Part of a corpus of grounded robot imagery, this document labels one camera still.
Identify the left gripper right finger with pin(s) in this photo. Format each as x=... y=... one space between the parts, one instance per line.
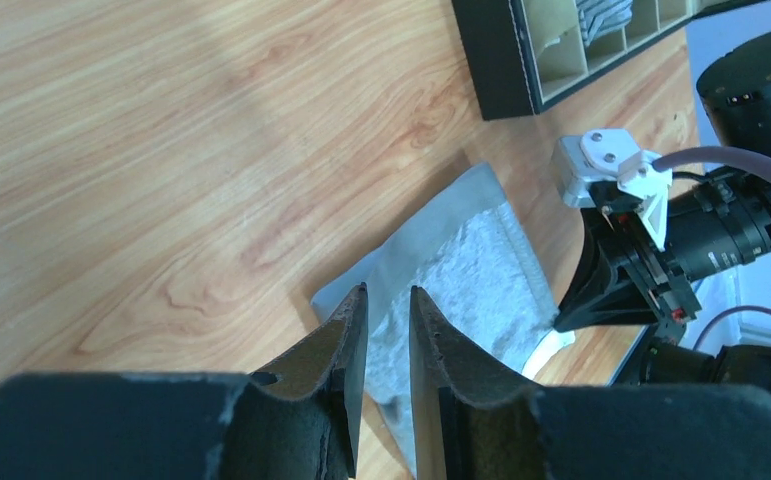
x=471 y=413

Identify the black compartment storage box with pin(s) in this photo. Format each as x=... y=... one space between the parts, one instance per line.
x=526 y=56

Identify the grey underwear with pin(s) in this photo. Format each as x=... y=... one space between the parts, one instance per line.
x=468 y=250
x=598 y=18

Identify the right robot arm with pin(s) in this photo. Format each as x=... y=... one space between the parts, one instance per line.
x=719 y=217

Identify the grey rolled underwear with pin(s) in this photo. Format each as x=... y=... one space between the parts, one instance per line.
x=598 y=18

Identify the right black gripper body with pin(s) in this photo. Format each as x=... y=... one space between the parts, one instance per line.
x=667 y=286

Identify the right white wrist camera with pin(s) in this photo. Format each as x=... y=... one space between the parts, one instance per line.
x=612 y=156

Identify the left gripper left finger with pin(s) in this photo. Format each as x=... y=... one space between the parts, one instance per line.
x=299 y=417

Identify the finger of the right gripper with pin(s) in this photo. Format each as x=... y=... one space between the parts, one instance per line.
x=606 y=289

